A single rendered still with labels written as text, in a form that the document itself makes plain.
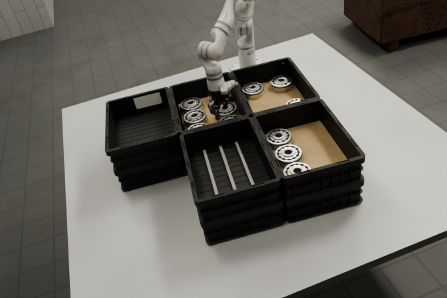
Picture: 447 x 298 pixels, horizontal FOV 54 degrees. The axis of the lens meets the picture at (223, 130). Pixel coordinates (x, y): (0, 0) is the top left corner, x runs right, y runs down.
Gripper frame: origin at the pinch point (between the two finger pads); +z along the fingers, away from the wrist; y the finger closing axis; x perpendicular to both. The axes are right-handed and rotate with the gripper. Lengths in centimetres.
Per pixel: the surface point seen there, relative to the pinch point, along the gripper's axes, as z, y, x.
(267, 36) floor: 85, -228, -113
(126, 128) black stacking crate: 2.4, 23.7, -38.1
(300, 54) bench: 15, -85, -4
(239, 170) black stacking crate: 2.3, 26.7, 25.5
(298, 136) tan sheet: 2.2, -0.5, 37.3
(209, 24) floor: 85, -237, -193
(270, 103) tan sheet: 2.2, -17.6, 14.8
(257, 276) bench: 15, 56, 49
